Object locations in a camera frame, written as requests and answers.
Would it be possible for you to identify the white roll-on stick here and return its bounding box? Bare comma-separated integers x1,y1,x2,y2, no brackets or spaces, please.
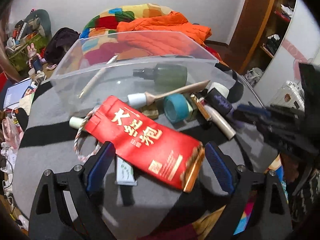
204,105,236,140

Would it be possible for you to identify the purple cylindrical bottle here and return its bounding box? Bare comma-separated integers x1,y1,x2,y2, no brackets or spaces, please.
204,82,233,116

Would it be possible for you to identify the white card packet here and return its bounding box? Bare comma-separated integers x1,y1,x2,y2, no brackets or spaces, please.
116,157,137,186

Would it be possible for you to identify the teal tape roll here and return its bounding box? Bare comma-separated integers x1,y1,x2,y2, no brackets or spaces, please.
163,94,193,124

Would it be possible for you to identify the dark green spray bottle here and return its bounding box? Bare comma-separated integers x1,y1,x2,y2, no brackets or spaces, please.
133,63,188,88

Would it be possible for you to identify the gold square packet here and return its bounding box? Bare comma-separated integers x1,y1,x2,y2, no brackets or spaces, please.
139,104,159,120

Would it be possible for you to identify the red gift bag gold text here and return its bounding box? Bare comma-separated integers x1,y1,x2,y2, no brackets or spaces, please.
85,96,204,192

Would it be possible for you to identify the beige cosmetic tube white cap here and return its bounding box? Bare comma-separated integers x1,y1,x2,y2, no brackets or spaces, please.
127,80,210,109

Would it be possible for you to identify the cream pen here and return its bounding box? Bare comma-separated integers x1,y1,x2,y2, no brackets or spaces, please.
78,55,118,99

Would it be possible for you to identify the mint green tube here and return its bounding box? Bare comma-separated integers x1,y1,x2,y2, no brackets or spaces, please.
69,116,85,129

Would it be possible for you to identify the white suitcase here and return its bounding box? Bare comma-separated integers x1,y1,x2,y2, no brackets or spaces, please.
268,81,305,111

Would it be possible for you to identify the wooden shelf unit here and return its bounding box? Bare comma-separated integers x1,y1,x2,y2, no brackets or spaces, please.
225,0,296,74

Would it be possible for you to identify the orange puffer jacket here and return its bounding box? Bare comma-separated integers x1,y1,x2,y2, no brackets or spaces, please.
117,11,212,55

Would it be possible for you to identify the blue notebook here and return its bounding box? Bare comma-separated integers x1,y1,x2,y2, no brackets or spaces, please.
3,78,32,109

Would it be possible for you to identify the clear plastic storage box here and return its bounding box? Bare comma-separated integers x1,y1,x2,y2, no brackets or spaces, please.
50,33,218,116

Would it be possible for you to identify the pink bunny figurine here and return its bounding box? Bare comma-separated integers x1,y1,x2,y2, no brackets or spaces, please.
27,43,43,72

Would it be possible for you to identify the colourful patchwork blanket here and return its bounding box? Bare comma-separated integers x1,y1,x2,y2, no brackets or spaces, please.
79,3,172,38

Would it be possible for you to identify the dark clothes pile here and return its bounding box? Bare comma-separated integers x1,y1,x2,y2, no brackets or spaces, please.
44,27,80,64

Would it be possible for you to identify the green basket of clutter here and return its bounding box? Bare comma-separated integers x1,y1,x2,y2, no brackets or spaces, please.
5,9,52,73

